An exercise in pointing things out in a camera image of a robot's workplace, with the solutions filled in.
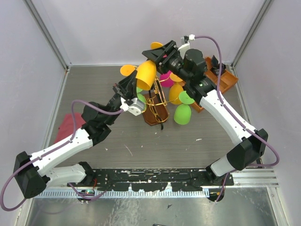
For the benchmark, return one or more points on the black patterned folded tie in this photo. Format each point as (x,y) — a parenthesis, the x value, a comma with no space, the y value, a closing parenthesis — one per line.
(215,66)

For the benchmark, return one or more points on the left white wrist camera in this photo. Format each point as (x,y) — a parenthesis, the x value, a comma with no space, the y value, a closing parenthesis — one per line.
(134,106)

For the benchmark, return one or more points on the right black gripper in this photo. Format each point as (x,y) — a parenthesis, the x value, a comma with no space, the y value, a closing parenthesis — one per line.
(170,50)

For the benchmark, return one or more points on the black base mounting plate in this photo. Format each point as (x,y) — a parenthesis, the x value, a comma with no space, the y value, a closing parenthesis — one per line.
(151,180)

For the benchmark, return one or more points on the pink wine glass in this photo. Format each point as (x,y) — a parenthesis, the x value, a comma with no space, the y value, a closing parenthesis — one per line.
(165,80)

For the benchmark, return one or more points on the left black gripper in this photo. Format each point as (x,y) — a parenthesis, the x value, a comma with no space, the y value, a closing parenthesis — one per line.
(126,88)

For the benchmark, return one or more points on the gold wire wine glass rack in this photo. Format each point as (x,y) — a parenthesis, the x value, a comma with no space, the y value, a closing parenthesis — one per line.
(156,112)

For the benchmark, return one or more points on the green wine glass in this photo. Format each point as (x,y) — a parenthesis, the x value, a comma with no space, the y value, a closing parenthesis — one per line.
(183,113)
(140,96)

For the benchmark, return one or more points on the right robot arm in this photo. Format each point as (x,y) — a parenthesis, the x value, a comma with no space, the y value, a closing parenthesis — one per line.
(249,143)

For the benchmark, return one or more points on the wooden compartment tray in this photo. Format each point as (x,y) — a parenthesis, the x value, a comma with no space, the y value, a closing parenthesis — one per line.
(227,81)

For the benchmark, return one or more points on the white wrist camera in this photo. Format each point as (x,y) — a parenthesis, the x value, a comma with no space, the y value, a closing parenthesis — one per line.
(185,41)
(134,106)

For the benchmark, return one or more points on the green wine glass front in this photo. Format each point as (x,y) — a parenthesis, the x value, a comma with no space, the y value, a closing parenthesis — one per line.
(183,113)

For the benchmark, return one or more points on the grey cable duct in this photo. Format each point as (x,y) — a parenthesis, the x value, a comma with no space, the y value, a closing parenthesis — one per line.
(69,193)

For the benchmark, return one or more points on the red cloth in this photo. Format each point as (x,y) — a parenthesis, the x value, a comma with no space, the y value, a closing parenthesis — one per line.
(66,127)

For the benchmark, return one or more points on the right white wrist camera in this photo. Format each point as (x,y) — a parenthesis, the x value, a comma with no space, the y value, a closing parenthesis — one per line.
(185,41)

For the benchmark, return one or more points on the orange wine glass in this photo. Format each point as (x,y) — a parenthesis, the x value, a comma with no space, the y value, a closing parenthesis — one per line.
(126,70)
(175,89)
(146,74)

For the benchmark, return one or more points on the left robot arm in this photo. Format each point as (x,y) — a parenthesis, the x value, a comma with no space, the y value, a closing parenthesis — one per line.
(37,171)

